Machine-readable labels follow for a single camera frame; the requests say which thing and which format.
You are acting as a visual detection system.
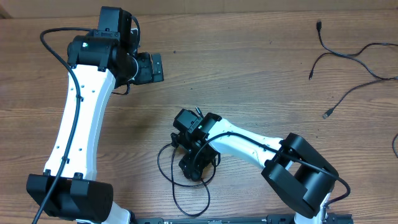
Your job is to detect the black usb cable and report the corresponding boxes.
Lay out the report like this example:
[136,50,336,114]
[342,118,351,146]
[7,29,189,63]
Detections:
[156,107,218,218]
[322,77,398,120]
[308,20,398,81]

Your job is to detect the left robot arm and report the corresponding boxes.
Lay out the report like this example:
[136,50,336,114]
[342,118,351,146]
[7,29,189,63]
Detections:
[26,6,164,223]

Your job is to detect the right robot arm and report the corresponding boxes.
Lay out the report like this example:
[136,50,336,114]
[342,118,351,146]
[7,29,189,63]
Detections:
[172,109,338,223]

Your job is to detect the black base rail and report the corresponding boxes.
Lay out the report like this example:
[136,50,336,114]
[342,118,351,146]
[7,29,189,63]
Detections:
[135,215,295,224]

